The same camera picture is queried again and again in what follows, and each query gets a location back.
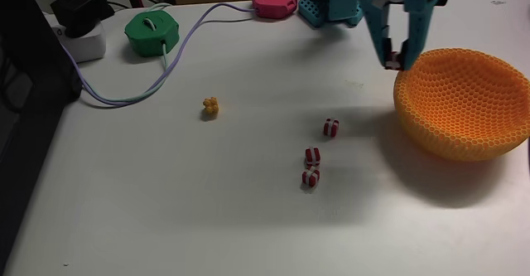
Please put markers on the black power adapter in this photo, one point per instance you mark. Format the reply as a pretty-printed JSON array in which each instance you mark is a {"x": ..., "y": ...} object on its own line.
[{"x": 80, "y": 8}]

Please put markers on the white power strip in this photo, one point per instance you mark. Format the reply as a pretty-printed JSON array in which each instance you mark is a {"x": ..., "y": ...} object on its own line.
[{"x": 85, "y": 46}]

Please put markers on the red white striped cube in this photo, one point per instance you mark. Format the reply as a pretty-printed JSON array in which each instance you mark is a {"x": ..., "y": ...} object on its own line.
[
  {"x": 312, "y": 156},
  {"x": 393, "y": 60},
  {"x": 310, "y": 177},
  {"x": 331, "y": 127}
]

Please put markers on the green hexagonal box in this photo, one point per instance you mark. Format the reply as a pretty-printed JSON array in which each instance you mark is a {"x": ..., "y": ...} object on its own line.
[{"x": 151, "y": 33}]

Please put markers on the yellow honeycomb basket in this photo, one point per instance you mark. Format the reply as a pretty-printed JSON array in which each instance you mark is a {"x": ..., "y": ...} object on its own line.
[{"x": 459, "y": 102}]

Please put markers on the yellow brick cube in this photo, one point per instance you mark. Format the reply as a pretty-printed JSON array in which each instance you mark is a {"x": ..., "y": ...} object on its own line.
[{"x": 210, "y": 106}]

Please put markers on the large black object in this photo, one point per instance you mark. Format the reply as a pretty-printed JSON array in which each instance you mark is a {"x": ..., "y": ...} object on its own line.
[{"x": 25, "y": 81}]

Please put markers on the pink hexagonal box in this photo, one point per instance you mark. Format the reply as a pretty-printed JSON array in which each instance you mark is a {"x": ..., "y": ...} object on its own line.
[{"x": 274, "y": 0}]

